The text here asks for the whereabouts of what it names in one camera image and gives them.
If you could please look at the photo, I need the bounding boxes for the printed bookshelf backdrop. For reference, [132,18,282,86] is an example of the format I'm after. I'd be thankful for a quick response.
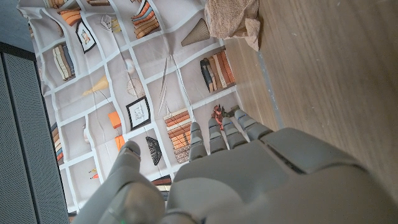
[17,0,240,215]

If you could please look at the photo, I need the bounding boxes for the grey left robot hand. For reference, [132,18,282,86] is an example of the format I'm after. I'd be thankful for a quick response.
[73,108,398,224]

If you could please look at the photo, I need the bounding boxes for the dark perforated wall panel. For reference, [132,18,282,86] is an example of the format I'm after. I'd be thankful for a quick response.
[0,42,70,224]

